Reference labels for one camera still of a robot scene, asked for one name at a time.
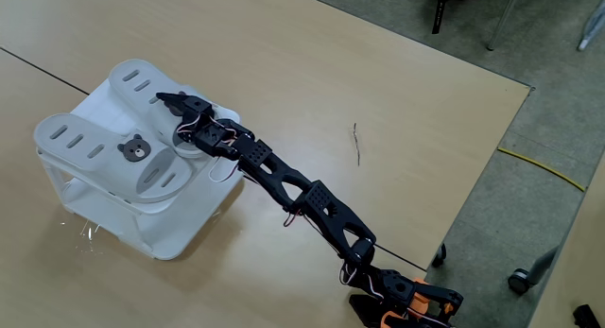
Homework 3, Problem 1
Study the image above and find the white bear slipper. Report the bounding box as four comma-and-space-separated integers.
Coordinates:
32, 112, 195, 204
107, 58, 240, 160

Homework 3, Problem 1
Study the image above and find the white plastic box shelf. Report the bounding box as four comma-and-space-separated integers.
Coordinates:
36, 77, 246, 262

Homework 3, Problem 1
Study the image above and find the thin dark strand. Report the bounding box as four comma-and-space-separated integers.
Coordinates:
352, 122, 362, 168

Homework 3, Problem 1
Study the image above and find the black caster wheel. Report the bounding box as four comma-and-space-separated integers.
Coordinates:
430, 243, 448, 268

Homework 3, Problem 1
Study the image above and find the black chair leg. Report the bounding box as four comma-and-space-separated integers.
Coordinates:
427, 0, 484, 36

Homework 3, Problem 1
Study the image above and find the metal chair leg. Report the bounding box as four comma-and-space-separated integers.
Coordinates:
486, 0, 523, 52

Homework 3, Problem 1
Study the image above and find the grey caster wheel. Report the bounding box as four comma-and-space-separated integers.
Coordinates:
507, 268, 532, 295

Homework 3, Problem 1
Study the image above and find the grey table leg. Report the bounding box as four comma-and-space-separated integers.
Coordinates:
525, 245, 560, 285

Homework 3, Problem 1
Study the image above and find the small black object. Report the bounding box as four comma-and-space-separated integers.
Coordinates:
572, 303, 602, 328

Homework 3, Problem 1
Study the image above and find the yellow floor cable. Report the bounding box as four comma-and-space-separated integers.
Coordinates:
496, 147, 587, 193

